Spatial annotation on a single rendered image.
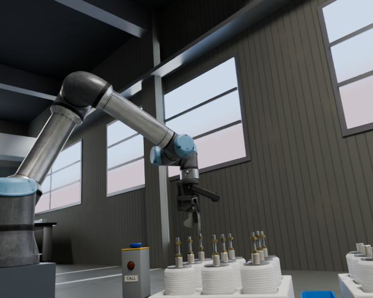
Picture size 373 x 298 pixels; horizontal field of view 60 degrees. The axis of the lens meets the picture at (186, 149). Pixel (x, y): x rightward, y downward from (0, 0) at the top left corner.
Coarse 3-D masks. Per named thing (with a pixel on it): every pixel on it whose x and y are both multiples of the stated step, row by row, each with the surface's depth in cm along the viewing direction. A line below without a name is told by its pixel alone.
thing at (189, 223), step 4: (192, 212) 123; (192, 216) 123; (188, 220) 123; (192, 220) 123; (184, 224) 123; (188, 224) 123; (192, 224) 122; (196, 224) 121; (196, 228) 122; (196, 232) 122
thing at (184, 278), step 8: (168, 272) 96; (176, 272) 95; (184, 272) 95; (192, 272) 97; (168, 280) 96; (176, 280) 95; (184, 280) 95; (192, 280) 96; (168, 288) 96; (176, 288) 94; (184, 288) 94; (192, 288) 96
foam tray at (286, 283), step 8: (288, 280) 106; (200, 288) 103; (240, 288) 98; (280, 288) 93; (288, 288) 94; (152, 296) 94; (160, 296) 93; (168, 296) 92; (176, 296) 91; (184, 296) 91; (192, 296) 90; (200, 296) 89; (208, 296) 88; (216, 296) 88; (224, 296) 87; (232, 296) 86; (240, 296) 85; (248, 296) 85; (256, 296) 84; (264, 296) 84; (272, 296) 83; (280, 296) 82; (288, 296) 88
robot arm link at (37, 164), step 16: (64, 96) 107; (64, 112) 109; (80, 112) 112; (48, 128) 106; (64, 128) 108; (48, 144) 104; (64, 144) 110; (32, 160) 101; (48, 160) 104; (16, 176) 98; (32, 176) 100
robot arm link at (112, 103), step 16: (64, 80) 106; (80, 80) 103; (96, 80) 104; (80, 96) 104; (96, 96) 103; (112, 96) 105; (112, 112) 106; (128, 112) 107; (144, 112) 110; (144, 128) 109; (160, 128) 110; (160, 144) 112; (176, 144) 110; (192, 144) 112; (176, 160) 119
